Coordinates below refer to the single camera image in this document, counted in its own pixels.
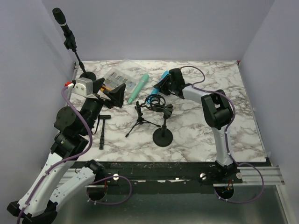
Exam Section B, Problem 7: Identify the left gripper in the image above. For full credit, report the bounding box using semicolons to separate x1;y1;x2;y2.
82;78;126;134

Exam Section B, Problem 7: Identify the cyan blue microphone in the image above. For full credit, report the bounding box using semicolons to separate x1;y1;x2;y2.
151;70;169;94

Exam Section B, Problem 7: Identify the black tripod shock-mount stand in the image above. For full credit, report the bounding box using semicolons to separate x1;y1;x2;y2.
125;93;167;138

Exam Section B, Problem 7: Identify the mint green microphone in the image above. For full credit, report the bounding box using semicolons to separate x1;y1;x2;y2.
128;73;150;105

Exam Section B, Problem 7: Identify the black round-base stand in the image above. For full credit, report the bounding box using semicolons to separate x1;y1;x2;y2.
63;35;96;80
153;104;173;147

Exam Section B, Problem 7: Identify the black microphone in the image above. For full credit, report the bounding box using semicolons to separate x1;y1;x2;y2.
52;7;75;41

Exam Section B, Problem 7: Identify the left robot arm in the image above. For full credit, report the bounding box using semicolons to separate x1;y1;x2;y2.
7;77;126;224

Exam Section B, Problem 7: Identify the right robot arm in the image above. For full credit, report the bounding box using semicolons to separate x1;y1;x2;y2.
154;68;235;183

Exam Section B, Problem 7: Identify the yellow utility knife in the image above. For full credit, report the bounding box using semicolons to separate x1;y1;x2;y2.
100;86;111;91

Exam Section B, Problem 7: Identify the clear plastic screw box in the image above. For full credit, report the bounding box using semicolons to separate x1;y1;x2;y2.
103;69;138;93

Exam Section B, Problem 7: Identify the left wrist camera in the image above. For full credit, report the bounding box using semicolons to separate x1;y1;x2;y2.
64;77;93;98

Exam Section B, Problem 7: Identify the black T-handle tool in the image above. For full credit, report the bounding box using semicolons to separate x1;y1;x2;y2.
99;115;111;150

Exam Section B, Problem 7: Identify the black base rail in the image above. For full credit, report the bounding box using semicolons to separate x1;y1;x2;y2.
70;161;243;194

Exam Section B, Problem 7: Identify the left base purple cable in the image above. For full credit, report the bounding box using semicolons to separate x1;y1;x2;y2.
86;175;133;206

